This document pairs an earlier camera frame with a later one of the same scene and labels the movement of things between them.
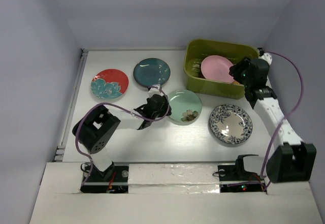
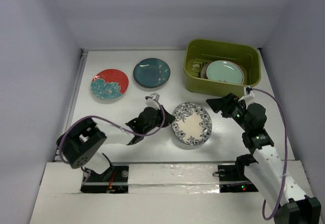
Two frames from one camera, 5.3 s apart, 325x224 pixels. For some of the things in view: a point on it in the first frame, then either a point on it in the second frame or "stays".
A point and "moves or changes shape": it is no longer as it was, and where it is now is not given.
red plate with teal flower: x=109 y=84 stays
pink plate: x=217 y=68 moves or changes shape
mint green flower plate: x=186 y=106 to x=225 y=71
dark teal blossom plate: x=148 y=72 stays
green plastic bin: x=197 y=50 stays
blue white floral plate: x=230 y=124 to x=193 y=124
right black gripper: x=236 y=69 to x=231 y=101
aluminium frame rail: x=59 y=155 stays
